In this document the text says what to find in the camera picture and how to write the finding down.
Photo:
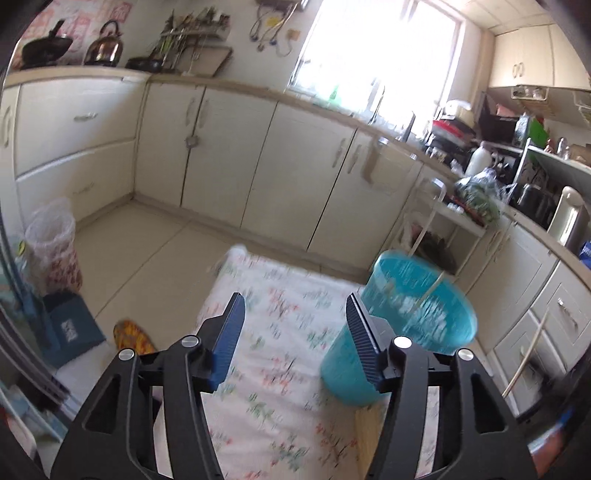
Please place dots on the white storage trolley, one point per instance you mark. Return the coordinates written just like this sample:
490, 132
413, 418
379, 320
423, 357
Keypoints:
461, 226

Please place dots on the blue cardboard box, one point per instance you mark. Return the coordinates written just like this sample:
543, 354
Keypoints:
69, 332

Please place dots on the white metal shelf rack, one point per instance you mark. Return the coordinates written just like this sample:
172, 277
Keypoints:
554, 166

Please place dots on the black wok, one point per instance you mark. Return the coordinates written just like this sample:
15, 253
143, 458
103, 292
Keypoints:
46, 48

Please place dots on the cream thermos pot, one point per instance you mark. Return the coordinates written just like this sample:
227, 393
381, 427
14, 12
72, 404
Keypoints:
565, 217

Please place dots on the blue package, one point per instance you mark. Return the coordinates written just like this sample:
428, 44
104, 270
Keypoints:
585, 253

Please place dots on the green bottle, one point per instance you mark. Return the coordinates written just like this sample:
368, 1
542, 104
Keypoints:
334, 94

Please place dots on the wooden cutting board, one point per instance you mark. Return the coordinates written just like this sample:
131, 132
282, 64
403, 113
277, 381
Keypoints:
214, 62

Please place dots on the black cooking pot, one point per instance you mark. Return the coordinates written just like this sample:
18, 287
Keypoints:
533, 203

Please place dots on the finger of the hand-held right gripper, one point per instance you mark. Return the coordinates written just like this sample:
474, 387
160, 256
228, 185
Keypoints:
549, 385

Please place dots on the dish rack with red dishes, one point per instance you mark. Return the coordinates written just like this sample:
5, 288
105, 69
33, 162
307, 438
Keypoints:
450, 136

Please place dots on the orange patterned slipper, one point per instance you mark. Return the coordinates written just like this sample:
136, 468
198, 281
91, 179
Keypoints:
131, 337

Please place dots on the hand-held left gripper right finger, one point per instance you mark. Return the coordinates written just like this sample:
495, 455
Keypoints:
364, 341

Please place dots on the white hanging door bin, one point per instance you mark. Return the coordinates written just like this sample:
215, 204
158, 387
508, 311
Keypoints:
388, 168

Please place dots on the chrome sink faucet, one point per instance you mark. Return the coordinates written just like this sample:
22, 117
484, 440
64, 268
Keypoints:
376, 104

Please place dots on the black frying pan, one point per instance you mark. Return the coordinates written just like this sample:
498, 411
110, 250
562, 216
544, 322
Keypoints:
145, 63

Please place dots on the floral white tablecloth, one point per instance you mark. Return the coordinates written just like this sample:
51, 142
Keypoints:
277, 350

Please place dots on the metal whistling kettle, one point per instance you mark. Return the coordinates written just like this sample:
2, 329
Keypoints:
106, 48

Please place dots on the single pale wooden chopstick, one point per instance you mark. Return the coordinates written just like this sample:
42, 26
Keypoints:
526, 353
427, 295

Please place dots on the white rice cooker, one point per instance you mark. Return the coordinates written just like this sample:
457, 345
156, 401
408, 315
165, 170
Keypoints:
459, 110

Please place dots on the blue perforated plastic basket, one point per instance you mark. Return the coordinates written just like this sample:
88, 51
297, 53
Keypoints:
415, 323

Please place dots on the bag of green vegetables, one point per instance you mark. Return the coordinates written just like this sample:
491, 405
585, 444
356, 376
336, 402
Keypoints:
480, 198

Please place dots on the white carafe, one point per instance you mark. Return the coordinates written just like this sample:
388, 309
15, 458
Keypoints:
480, 161

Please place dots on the floral trash bin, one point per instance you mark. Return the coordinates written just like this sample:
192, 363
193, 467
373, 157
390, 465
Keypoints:
55, 258

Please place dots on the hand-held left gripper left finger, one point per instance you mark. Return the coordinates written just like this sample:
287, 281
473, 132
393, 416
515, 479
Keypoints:
228, 341

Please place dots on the black microwave oven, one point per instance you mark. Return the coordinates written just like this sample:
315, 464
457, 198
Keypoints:
498, 122

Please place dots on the cream wall cabinet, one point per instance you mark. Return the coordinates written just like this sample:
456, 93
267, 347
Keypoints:
531, 55

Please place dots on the wall utensil rack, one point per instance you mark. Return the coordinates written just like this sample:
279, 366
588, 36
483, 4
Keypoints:
184, 34

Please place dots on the cream lower kitchen cabinets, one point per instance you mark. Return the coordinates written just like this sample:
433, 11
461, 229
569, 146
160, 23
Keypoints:
231, 147

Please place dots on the kitchen window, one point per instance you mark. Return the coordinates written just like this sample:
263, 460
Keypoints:
369, 46

